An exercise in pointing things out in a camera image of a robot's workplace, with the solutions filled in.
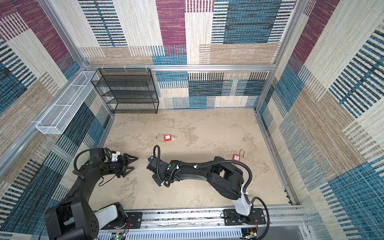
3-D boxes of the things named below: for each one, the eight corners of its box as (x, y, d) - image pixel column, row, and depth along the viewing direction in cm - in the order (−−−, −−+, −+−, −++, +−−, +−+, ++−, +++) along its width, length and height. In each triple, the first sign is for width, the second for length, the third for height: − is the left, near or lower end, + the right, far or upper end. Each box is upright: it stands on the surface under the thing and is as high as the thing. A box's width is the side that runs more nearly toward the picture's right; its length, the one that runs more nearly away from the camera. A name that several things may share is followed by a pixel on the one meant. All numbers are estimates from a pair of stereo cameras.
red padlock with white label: (155, 141, 105) (155, 139, 103) (156, 136, 108) (156, 134, 106) (171, 141, 105) (170, 139, 103) (171, 136, 108) (171, 134, 106)
